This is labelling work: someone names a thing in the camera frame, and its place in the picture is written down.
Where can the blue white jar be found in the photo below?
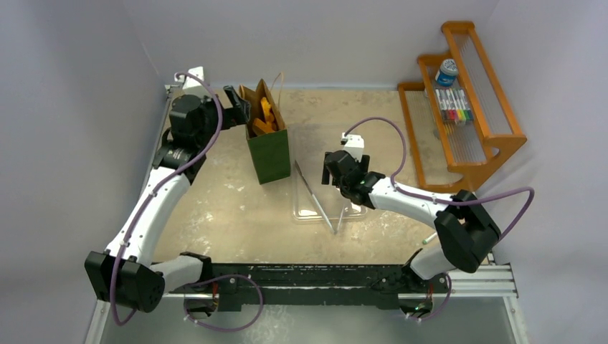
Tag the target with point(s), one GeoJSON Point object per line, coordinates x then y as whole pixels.
{"type": "Point", "coordinates": [447, 73]}

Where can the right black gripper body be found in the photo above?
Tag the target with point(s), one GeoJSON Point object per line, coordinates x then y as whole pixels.
{"type": "Point", "coordinates": [330, 168]}

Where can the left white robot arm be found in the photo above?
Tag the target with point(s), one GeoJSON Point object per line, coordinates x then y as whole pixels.
{"type": "Point", "coordinates": [125, 274]}

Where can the orange wooden shelf rack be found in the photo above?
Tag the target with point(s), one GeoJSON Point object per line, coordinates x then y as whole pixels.
{"type": "Point", "coordinates": [473, 153]}

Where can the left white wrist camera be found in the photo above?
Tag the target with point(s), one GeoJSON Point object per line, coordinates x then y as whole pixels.
{"type": "Point", "coordinates": [191, 84]}

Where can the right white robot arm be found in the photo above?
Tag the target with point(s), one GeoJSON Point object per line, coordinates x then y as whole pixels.
{"type": "Point", "coordinates": [465, 230]}

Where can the green paper bag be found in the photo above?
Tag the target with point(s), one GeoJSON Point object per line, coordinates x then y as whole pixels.
{"type": "Point", "coordinates": [270, 152]}

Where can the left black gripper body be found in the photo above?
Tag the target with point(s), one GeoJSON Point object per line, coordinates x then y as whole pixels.
{"type": "Point", "coordinates": [211, 113]}

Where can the aluminium frame rail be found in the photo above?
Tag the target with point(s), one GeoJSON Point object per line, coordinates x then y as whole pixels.
{"type": "Point", "coordinates": [487, 281]}

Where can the coloured marker set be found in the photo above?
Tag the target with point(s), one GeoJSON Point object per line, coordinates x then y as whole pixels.
{"type": "Point", "coordinates": [454, 105]}

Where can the green white marker pen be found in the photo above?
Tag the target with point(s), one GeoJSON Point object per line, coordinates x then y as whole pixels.
{"type": "Point", "coordinates": [429, 239]}

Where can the metal tongs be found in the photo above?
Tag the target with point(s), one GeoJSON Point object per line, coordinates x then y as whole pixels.
{"type": "Point", "coordinates": [316, 202]}

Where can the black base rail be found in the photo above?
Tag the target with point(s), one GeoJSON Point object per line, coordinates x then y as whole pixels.
{"type": "Point", "coordinates": [384, 286]}

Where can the clear plastic tray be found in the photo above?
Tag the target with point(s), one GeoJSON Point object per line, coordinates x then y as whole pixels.
{"type": "Point", "coordinates": [333, 203]}

